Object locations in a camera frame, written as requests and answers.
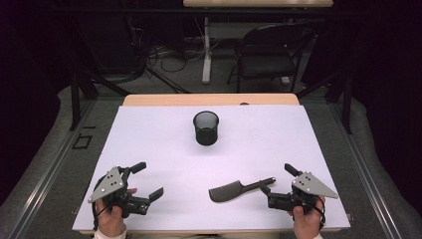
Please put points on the white-legged wooden desk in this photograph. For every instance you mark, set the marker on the white-legged wooden desk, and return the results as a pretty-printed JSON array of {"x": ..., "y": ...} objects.
[{"x": 207, "y": 59}]

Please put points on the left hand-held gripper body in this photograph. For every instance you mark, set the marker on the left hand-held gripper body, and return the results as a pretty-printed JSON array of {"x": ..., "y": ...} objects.
[{"x": 111, "y": 186}]

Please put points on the person's right hand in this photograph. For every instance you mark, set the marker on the person's right hand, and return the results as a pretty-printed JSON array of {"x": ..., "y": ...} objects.
[{"x": 307, "y": 222}]

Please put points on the black mesh pen cup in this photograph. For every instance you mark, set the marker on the black mesh pen cup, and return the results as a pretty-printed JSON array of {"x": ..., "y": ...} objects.
[{"x": 206, "y": 132}]

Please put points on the aluminium floor rail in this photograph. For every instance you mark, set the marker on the aluminium floor rail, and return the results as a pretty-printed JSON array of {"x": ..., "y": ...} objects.
[
  {"x": 368, "y": 179},
  {"x": 49, "y": 172}
]

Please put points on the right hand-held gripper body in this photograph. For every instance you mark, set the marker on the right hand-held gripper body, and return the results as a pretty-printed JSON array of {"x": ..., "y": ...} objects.
[{"x": 312, "y": 186}]

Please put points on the black comb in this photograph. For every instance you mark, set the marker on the black comb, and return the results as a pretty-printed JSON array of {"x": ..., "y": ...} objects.
[{"x": 229, "y": 191}]

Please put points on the black folding chair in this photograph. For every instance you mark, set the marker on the black folding chair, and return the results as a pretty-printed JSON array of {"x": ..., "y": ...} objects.
[{"x": 268, "y": 63}]

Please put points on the wooden table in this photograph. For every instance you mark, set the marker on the wooden table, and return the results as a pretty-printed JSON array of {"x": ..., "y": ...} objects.
[{"x": 205, "y": 99}]

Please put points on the black metal stand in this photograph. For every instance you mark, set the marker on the black metal stand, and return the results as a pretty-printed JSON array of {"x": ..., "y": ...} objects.
[
  {"x": 346, "y": 99},
  {"x": 75, "y": 99}
]

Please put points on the person's left hand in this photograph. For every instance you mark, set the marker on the person's left hand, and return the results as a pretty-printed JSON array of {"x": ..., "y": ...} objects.
[{"x": 111, "y": 220}]

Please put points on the white table sheet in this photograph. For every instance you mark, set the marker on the white table sheet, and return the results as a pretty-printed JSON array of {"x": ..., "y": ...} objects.
[{"x": 252, "y": 149}]

